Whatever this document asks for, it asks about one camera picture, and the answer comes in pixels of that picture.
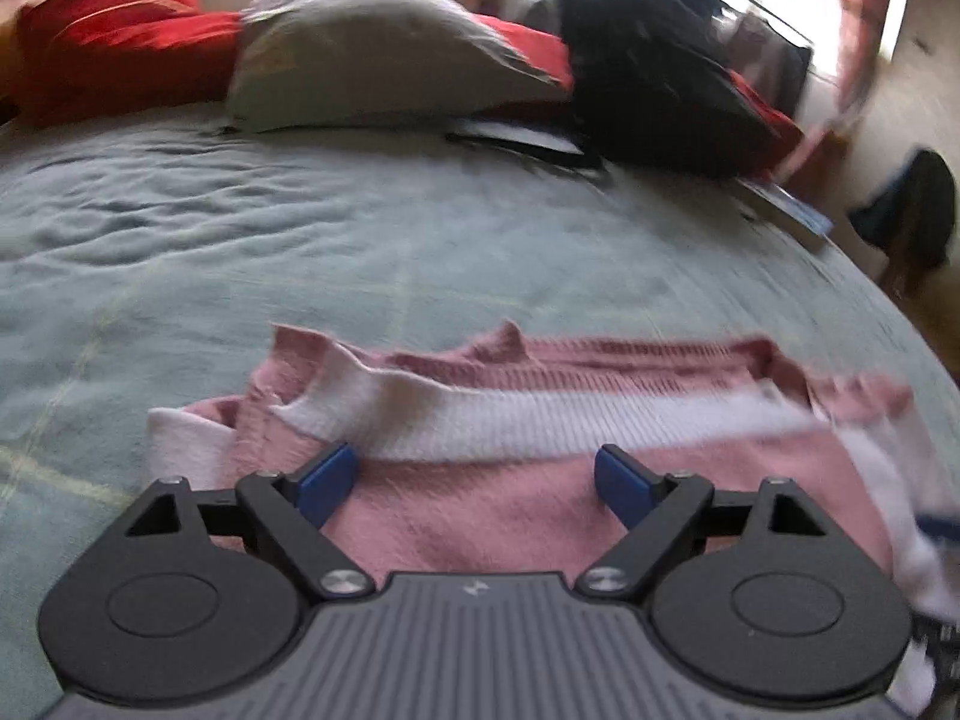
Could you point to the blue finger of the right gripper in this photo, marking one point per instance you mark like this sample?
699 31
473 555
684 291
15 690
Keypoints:
937 527

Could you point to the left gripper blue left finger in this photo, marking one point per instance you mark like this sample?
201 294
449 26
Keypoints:
286 513

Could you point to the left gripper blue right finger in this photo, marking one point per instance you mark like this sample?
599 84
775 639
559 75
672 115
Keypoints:
665 519

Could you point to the pink and white sweater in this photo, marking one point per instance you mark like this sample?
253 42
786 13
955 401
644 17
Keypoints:
480 459

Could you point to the wooden chair with clothes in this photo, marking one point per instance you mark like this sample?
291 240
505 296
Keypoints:
911 221

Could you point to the hanging clothes on rack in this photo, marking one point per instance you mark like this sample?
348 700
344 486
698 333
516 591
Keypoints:
770 55

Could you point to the green plaid bed blanket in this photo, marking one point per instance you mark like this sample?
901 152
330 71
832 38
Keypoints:
146 261

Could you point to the paperback book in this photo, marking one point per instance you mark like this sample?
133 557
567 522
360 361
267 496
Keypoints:
772 204

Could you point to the red quilt behind backpack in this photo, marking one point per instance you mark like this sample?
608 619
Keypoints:
651 106

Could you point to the black backpack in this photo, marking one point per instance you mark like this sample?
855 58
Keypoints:
587 27

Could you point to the grey pillow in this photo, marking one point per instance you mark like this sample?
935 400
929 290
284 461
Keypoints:
357 63

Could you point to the red pillow at headboard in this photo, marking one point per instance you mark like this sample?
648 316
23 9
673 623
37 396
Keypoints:
70 60

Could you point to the right pink curtain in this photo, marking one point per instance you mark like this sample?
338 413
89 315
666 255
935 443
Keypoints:
811 168

